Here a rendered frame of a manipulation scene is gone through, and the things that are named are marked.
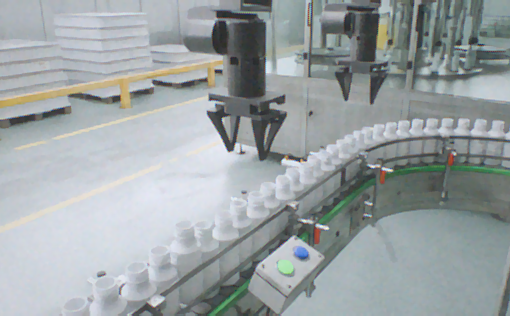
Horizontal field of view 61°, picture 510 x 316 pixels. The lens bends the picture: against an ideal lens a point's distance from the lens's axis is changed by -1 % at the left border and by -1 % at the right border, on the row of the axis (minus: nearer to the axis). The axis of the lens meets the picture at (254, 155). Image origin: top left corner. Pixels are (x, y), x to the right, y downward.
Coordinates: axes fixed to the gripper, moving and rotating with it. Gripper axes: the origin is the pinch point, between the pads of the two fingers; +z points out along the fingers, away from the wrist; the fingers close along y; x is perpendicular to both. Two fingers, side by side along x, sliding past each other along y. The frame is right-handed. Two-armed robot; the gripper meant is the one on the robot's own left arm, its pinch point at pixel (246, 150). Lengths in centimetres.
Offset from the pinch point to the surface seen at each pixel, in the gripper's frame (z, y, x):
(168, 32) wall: 64, -724, 663
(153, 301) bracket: 25.3, -9.9, -12.9
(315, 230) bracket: 30.5, -3.6, 32.0
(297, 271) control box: 26.7, 4.1, 10.5
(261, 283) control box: 28.2, -0.4, 5.1
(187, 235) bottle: 19.2, -12.9, -1.2
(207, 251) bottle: 25.2, -12.7, 3.8
